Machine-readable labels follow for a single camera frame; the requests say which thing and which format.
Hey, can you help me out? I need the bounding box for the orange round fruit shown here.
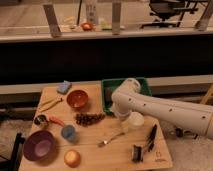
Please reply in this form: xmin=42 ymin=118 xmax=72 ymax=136
xmin=64 ymin=150 xmax=81 ymax=168

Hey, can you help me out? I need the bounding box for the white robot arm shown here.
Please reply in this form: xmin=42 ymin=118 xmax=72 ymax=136
xmin=111 ymin=78 xmax=213 ymax=140

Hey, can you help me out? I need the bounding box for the bunch of dark grapes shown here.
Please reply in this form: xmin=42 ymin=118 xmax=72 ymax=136
xmin=75 ymin=113 xmax=105 ymax=127

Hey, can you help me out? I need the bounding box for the red object on shelf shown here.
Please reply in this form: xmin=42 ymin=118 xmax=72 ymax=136
xmin=81 ymin=22 xmax=94 ymax=31

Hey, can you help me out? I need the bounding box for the black chair at left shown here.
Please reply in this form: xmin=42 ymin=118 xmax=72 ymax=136
xmin=0 ymin=133 xmax=25 ymax=171

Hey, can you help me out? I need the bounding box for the purple bowl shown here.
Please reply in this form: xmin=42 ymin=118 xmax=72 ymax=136
xmin=23 ymin=130 xmax=56 ymax=161

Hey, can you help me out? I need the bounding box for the blue cup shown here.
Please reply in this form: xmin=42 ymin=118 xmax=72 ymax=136
xmin=61 ymin=125 xmax=76 ymax=142

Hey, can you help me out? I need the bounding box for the dark brown block in tray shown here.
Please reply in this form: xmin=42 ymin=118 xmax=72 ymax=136
xmin=105 ymin=87 xmax=112 ymax=102

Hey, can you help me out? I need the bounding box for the orange carrot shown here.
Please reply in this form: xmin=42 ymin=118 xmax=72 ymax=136
xmin=49 ymin=116 xmax=65 ymax=127

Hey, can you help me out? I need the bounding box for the black handled utensil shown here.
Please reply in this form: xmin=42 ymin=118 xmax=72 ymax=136
xmin=144 ymin=125 xmax=157 ymax=152

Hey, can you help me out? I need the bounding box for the blue sponge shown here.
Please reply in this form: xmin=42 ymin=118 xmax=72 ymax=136
xmin=57 ymin=81 xmax=72 ymax=94

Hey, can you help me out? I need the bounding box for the black office chair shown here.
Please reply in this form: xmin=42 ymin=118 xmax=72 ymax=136
xmin=141 ymin=0 xmax=208 ymax=29

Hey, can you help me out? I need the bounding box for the red bowl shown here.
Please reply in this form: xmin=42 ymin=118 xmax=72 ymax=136
xmin=66 ymin=90 xmax=88 ymax=109

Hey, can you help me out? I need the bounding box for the green plastic tray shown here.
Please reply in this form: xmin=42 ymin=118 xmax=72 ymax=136
xmin=101 ymin=77 xmax=152 ymax=116

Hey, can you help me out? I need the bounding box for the white cup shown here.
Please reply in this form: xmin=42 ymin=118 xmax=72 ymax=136
xmin=128 ymin=112 xmax=145 ymax=129

